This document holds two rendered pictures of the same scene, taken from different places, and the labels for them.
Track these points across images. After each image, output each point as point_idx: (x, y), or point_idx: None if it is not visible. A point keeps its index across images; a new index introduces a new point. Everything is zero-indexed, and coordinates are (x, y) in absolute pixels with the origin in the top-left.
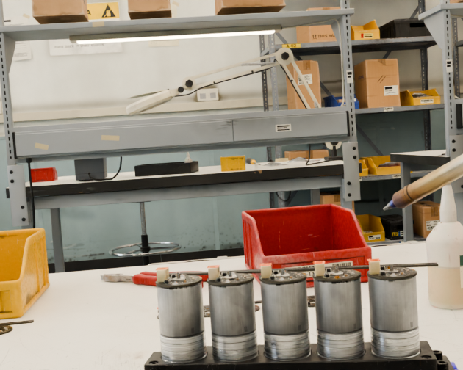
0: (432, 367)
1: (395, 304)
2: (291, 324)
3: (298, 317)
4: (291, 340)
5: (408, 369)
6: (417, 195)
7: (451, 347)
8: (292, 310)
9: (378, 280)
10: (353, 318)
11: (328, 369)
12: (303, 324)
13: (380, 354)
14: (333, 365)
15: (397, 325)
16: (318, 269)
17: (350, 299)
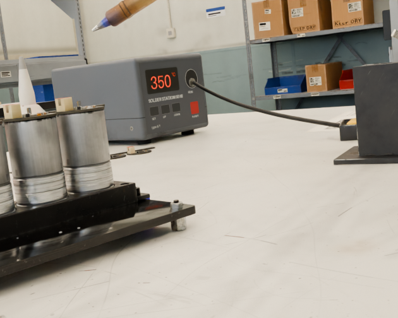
0: (133, 191)
1: (96, 135)
2: (0, 173)
3: (5, 164)
4: (2, 191)
5: (115, 197)
6: (136, 8)
7: None
8: None
9: (76, 113)
10: (59, 158)
11: (46, 214)
12: (8, 173)
13: (85, 190)
14: (50, 208)
15: (100, 156)
16: (14, 110)
17: (55, 136)
